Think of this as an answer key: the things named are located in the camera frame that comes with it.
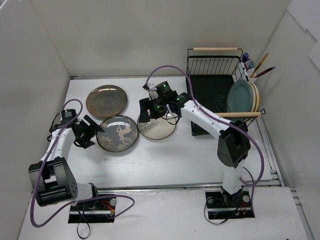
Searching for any cream and yellow plate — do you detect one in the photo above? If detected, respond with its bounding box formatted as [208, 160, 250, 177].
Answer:
[252, 83, 260, 112]

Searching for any purple utensil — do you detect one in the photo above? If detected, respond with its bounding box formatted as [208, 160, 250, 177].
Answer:
[253, 66, 276, 78]

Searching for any white utensil holder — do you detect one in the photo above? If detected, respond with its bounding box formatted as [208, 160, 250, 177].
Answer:
[242, 63, 257, 83]

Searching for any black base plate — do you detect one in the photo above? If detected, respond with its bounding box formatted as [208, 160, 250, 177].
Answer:
[204, 188, 255, 224]
[68, 194, 117, 224]

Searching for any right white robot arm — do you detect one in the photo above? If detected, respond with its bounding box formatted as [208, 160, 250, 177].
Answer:
[139, 81, 251, 206]

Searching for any black wire dish rack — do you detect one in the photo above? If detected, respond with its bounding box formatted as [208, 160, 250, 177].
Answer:
[186, 47, 255, 125]

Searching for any cream tree pattern plate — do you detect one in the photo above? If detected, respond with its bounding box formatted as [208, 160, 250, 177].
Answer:
[137, 113, 178, 140]

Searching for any blue-grey ceramic plate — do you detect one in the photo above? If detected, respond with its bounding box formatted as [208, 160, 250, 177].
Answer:
[226, 79, 253, 113]

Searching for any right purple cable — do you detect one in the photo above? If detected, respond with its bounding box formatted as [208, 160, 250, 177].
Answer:
[145, 64, 266, 221]

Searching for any brown speckled plate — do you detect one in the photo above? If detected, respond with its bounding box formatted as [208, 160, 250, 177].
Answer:
[85, 84, 128, 119]

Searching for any pale green plate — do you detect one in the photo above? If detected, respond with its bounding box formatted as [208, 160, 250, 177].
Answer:
[248, 81, 258, 112]

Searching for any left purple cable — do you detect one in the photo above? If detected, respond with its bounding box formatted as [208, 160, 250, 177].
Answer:
[30, 99, 136, 228]

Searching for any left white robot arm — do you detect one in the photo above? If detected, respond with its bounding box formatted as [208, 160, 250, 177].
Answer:
[28, 109, 104, 210]

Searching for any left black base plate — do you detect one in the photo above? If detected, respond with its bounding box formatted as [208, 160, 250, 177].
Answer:
[68, 194, 117, 224]

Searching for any grey reindeer plate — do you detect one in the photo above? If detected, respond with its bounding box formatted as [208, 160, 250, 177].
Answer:
[96, 115, 139, 153]

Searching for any blue patterned utensil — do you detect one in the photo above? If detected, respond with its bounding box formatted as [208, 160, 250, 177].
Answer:
[241, 52, 254, 70]

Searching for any purple cable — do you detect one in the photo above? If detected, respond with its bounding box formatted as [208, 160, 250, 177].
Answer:
[30, 99, 136, 228]
[145, 64, 266, 221]

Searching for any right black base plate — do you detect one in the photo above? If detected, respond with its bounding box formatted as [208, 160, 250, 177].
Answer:
[204, 188, 255, 224]

